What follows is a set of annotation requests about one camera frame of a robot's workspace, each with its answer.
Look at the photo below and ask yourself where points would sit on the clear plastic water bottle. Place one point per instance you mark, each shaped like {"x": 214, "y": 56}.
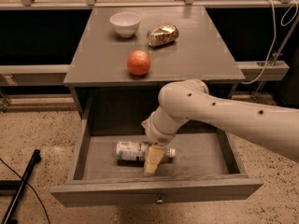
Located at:
{"x": 136, "y": 151}

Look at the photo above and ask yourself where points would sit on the grey wooden cabinet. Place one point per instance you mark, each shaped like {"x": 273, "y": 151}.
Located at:
{"x": 100, "y": 62}

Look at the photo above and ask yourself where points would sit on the black stand leg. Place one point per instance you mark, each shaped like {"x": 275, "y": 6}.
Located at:
{"x": 35, "y": 158}

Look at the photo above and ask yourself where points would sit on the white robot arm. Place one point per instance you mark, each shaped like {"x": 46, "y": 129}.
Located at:
{"x": 272, "y": 127}

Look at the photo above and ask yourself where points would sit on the grey open top drawer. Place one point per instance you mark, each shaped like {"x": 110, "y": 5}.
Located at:
{"x": 207, "y": 166}

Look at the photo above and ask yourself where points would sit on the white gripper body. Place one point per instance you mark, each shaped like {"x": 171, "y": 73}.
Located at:
{"x": 158, "y": 134}

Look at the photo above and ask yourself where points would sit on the metal railing frame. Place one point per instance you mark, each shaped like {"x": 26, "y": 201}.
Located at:
{"x": 30, "y": 28}

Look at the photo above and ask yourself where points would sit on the red apple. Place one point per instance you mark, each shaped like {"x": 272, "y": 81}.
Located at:
{"x": 138, "y": 63}

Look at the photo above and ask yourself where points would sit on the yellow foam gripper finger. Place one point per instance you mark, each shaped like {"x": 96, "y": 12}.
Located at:
{"x": 154, "y": 155}

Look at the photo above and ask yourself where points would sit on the white ceramic bowl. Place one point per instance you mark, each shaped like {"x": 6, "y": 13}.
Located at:
{"x": 125, "y": 24}

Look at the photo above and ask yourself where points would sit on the crushed gold soda can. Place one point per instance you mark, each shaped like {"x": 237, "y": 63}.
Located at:
{"x": 162, "y": 35}

